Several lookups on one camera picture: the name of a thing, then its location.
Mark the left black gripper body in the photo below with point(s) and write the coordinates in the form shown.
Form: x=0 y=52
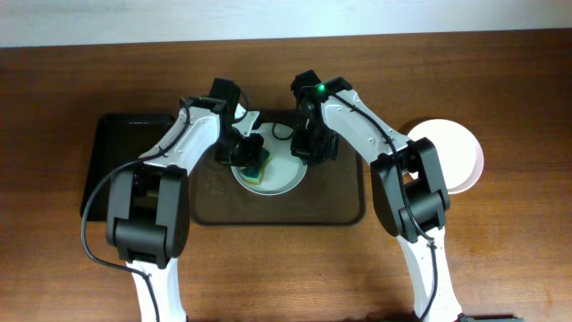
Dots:
x=247 y=148

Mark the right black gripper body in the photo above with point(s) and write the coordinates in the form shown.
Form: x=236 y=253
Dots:
x=315 y=142

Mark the green yellow sponge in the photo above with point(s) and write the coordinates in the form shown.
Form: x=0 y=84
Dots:
x=254 y=174

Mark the pale grey plate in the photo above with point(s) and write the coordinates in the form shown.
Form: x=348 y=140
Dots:
x=283 y=172

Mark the white plate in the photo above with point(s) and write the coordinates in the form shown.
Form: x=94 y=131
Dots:
x=459 y=151

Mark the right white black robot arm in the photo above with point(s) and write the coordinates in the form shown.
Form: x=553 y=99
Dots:
x=410 y=197

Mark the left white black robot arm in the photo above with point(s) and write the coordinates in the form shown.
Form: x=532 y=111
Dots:
x=148 y=203

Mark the brown tray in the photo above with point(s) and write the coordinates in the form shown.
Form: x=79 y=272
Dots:
x=331 y=193

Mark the black tray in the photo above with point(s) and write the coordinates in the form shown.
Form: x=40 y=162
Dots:
x=120 y=138

